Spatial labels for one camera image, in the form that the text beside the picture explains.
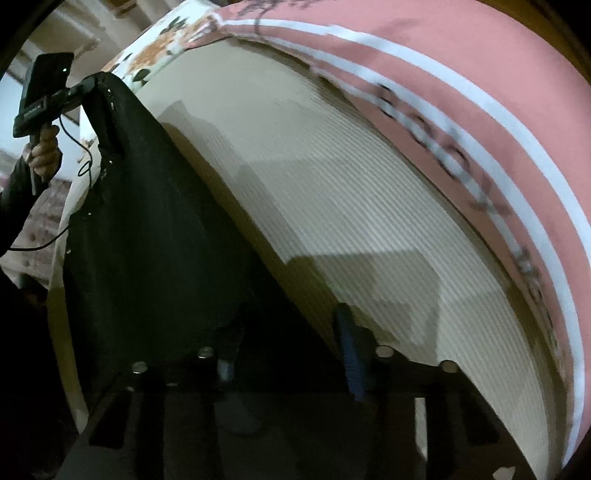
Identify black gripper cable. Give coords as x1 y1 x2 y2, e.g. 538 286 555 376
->
6 115 94 252

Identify floral white pillow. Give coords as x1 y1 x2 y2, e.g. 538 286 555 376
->
102 0 218 93

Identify black pants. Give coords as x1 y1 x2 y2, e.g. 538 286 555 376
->
62 72 417 480

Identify person left hand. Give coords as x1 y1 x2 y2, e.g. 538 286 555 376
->
23 125 63 182

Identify person dark sleeve forearm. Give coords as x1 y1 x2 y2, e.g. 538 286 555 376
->
0 158 37 255

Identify beige bed sheet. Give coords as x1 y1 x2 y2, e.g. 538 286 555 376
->
49 39 568 479

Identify pink striped bolster pillow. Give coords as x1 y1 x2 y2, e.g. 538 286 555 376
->
211 1 590 457

